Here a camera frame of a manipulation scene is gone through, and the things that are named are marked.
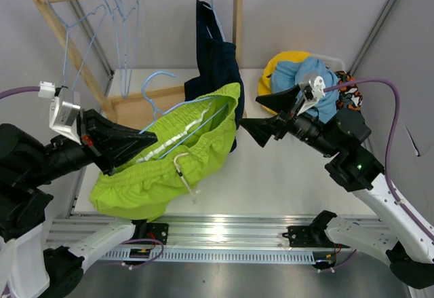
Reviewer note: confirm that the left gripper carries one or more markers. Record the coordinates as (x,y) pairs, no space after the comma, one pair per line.
(110,142)

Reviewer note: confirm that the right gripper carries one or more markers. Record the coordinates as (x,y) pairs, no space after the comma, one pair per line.
(262,128)

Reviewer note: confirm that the yellow shorts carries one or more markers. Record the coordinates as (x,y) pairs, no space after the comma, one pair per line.
(264,83)

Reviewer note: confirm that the light blue shorts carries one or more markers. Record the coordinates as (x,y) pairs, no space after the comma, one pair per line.
(287,74)

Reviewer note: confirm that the navy blue shorts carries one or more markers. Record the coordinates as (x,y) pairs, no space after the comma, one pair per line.
(216,60)

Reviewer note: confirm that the lime green shorts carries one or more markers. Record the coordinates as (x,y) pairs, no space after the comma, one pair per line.
(143,191)

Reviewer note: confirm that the orange camouflage shorts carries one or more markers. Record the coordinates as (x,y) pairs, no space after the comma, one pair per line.
(349,96)

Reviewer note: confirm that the blue hanger of camouflage shorts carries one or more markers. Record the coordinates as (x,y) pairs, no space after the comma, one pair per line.
(89,24)

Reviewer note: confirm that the blue hanger of light-blue shorts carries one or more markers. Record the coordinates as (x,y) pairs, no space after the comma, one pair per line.
(132,13)

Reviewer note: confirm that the blue hanger of yellow shorts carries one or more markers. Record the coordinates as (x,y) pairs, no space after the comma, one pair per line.
(118,19)

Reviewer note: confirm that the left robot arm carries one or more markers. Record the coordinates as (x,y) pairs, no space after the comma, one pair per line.
(26,165)

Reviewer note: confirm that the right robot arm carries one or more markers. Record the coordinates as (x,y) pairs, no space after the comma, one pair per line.
(408,249)

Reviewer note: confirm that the wooden clothes rack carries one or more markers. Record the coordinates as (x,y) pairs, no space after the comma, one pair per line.
(84,67)

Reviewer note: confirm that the white plastic basket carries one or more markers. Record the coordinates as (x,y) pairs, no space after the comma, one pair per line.
(333,64)

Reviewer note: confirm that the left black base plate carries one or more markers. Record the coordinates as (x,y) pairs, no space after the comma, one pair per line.
(154,230)

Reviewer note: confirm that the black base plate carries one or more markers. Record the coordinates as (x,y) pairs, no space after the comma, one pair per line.
(312,235)
(154,230)

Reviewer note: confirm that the aluminium mounting rail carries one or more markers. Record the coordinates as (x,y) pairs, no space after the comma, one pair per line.
(193,231)

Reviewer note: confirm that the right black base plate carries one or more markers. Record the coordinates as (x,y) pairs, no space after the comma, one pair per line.
(312,235)

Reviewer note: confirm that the white slotted cable duct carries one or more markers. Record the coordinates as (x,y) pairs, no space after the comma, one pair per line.
(279,256)

